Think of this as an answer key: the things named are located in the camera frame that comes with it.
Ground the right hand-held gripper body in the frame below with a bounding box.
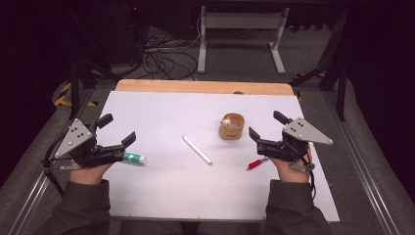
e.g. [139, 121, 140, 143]
[256, 117, 335, 164]

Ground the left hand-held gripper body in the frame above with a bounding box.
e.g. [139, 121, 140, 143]
[53, 117, 125, 169]

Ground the green and white glue stick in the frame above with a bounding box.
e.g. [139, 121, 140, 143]
[122, 152, 148, 165]

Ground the red pen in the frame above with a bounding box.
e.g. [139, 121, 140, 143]
[246, 156, 269, 171]

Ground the white pen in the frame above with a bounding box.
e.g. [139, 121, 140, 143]
[181, 134, 213, 165]

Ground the person's left hand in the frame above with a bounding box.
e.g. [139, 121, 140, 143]
[69, 160, 115, 186]

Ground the person's right hand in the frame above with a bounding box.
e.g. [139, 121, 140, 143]
[268, 143, 314, 184]

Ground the black metal stand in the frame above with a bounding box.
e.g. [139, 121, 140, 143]
[67, 60, 121, 120]
[288, 8, 350, 122]

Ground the yellow and black hazard tape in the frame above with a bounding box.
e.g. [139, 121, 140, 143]
[53, 81, 99, 108]

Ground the white table cover sheet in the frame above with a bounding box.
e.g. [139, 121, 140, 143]
[60, 90, 341, 223]

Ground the dark equipment rack red light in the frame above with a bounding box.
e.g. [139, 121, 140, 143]
[97, 0, 148, 67]

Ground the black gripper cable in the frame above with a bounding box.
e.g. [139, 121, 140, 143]
[40, 128, 76, 198]
[293, 142, 317, 201]

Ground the aluminium floor rail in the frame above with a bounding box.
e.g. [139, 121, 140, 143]
[321, 91, 402, 235]
[6, 87, 106, 235]

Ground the tangle of floor cables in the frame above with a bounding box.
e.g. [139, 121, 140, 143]
[141, 14, 202, 81]

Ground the grey metal desk frame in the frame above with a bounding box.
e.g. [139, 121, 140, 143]
[197, 5, 291, 76]

